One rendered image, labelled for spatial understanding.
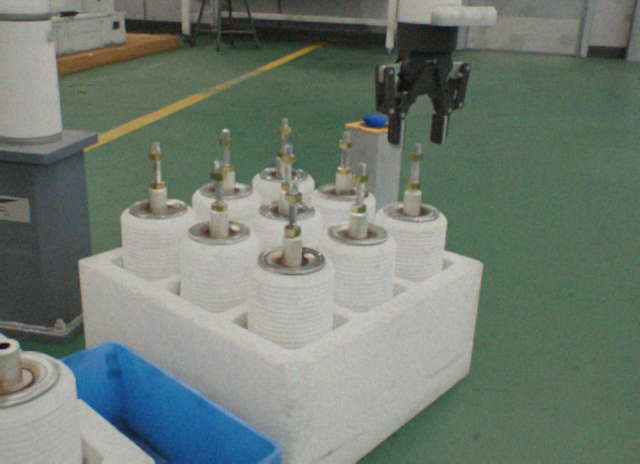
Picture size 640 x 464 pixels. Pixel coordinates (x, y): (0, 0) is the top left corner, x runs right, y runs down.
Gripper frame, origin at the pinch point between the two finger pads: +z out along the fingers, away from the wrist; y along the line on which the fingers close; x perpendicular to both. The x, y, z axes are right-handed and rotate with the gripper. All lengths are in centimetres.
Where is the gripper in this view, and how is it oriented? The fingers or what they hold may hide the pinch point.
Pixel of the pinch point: (418, 135)
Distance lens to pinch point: 91.2
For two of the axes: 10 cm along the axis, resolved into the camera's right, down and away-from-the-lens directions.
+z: -0.4, 9.4, 3.4
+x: 5.4, 3.1, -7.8
